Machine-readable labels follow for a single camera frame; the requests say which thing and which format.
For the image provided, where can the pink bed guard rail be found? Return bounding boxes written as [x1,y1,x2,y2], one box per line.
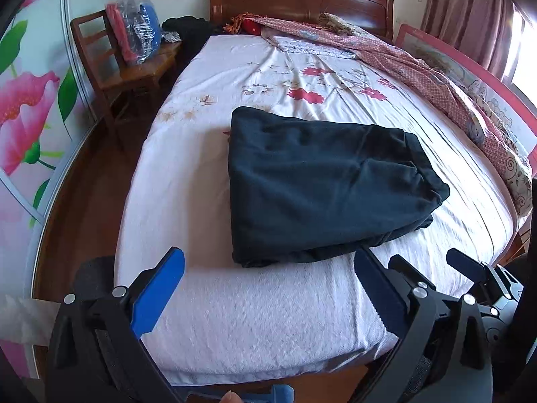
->
[396,24,536,168]

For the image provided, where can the dark navy pants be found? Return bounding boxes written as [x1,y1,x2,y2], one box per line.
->
[228,106,450,267]

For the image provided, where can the floral wardrobe sliding door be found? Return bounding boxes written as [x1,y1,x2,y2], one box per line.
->
[0,0,131,383]

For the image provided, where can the person's left hand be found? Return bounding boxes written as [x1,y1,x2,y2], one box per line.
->
[219,391,243,403]

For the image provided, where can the red pillow item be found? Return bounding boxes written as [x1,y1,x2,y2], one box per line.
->
[241,18,264,36]

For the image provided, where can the white floral bed sheet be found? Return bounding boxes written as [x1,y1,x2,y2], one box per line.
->
[113,28,518,387]

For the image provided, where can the pink patterned blanket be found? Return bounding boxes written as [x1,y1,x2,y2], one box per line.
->
[223,13,532,217]

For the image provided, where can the wooden chair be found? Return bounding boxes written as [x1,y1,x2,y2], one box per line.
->
[70,10,180,146]

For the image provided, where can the black clothes pile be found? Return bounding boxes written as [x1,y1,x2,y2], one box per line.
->
[161,15,223,76]

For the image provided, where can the plastic bag with clothes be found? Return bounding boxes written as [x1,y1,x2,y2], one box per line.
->
[106,0,161,65]

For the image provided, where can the mauve striped curtain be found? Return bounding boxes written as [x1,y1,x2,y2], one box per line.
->
[421,0,526,79]

